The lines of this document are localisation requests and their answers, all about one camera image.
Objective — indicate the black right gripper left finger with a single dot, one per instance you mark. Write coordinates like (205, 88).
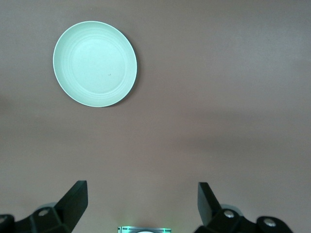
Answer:
(63, 213)

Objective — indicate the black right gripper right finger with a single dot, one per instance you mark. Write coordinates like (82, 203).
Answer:
(218, 221)

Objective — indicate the pale green round plate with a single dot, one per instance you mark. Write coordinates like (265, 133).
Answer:
(96, 64)

